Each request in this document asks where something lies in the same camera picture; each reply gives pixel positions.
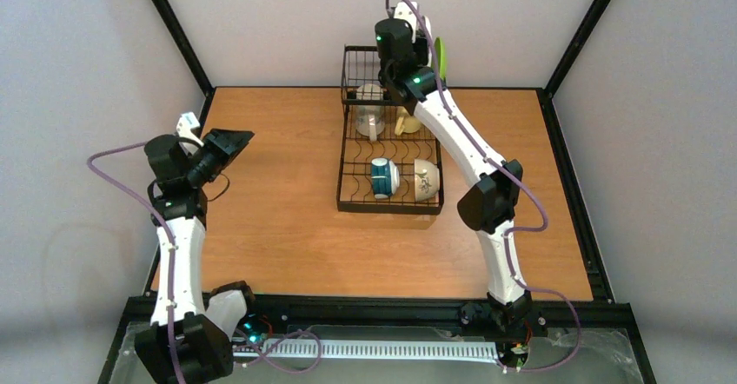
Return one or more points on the black corner frame post right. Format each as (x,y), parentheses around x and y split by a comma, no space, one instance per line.
(583,32)

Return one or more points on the green plate woven rim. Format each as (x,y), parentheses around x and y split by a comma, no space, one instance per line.
(441,59)

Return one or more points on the black front frame rail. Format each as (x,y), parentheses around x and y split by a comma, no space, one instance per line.
(475,317)

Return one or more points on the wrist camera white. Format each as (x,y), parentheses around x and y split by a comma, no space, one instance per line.
(420,25)
(186,127)

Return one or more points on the white bowl dark outside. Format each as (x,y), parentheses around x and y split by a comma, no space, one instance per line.
(384,177)

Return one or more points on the black corner frame post left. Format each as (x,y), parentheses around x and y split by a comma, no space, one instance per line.
(176,31)

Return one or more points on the black corner frame post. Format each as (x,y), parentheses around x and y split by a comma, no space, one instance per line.
(583,32)
(176,31)

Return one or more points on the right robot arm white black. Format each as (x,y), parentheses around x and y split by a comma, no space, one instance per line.
(488,207)

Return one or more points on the black wire dish rack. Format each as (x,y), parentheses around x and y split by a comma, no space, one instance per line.
(360,65)

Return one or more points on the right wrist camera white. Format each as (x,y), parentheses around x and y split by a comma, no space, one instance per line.
(420,25)

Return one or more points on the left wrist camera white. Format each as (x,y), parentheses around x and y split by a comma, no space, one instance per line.
(186,127)

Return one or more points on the yellow mug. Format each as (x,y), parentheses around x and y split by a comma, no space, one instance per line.
(405,123)

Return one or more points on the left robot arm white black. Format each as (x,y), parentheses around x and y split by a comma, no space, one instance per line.
(189,336)

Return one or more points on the white slotted cable duct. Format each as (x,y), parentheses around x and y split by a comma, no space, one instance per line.
(484,352)

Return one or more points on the white mug coral pattern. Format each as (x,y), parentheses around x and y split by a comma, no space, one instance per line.
(369,119)

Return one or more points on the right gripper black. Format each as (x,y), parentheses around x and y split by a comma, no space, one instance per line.
(389,80)

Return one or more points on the cream bowl floral pattern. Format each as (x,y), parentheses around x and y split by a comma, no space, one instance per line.
(426,180)

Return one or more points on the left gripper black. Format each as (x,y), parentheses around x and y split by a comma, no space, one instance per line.
(217,149)

